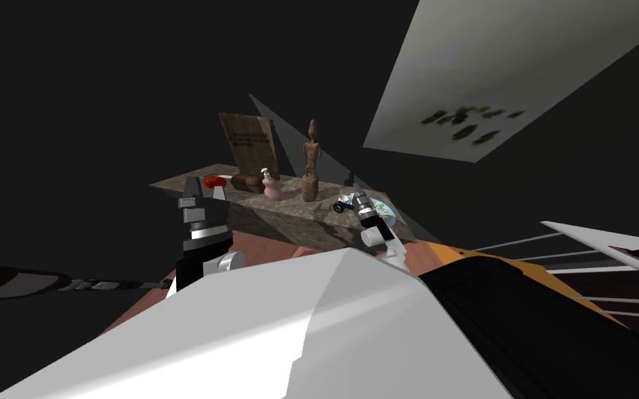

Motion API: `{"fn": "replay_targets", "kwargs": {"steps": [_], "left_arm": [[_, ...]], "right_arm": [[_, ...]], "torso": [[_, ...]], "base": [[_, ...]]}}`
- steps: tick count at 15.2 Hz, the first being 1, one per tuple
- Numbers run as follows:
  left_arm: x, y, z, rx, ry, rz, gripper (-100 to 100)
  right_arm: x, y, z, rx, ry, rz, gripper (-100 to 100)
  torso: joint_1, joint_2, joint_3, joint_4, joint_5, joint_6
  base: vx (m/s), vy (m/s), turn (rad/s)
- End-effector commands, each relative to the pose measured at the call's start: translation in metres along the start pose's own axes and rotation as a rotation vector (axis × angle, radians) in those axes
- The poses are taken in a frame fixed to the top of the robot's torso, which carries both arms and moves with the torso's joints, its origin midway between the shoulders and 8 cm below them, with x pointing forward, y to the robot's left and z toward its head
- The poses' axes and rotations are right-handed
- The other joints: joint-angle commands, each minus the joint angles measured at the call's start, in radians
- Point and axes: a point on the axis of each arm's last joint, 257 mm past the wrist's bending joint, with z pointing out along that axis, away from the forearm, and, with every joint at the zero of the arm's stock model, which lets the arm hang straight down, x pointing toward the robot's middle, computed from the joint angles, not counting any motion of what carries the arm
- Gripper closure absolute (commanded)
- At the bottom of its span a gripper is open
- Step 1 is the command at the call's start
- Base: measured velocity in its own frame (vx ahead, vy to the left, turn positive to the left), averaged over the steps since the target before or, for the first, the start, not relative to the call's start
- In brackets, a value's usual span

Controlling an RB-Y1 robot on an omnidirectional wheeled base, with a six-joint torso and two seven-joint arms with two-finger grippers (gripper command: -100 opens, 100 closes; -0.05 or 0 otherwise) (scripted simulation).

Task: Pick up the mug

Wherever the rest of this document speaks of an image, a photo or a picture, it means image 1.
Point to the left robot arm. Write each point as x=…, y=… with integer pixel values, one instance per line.
x=204, y=246

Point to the white slatted frame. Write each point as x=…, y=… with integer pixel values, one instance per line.
x=602, y=244

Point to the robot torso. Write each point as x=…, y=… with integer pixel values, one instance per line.
x=242, y=338

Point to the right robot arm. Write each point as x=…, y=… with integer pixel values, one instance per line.
x=377, y=235

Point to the brown bread loaf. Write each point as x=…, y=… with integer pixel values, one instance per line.
x=247, y=182

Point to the brown wooden figurine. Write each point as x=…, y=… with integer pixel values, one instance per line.
x=310, y=166

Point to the pink vase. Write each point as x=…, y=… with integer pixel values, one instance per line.
x=272, y=187

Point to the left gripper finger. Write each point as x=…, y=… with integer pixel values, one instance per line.
x=192, y=188
x=218, y=194

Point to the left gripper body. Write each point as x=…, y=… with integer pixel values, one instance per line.
x=208, y=210

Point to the green patterned plate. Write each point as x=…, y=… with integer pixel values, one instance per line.
x=384, y=211

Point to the red tomato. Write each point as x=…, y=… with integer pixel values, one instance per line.
x=212, y=181

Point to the brown wooden board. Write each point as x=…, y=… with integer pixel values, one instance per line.
x=250, y=145

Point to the grey stone table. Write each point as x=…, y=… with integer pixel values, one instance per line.
x=286, y=213

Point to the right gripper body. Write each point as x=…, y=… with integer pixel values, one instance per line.
x=354, y=184

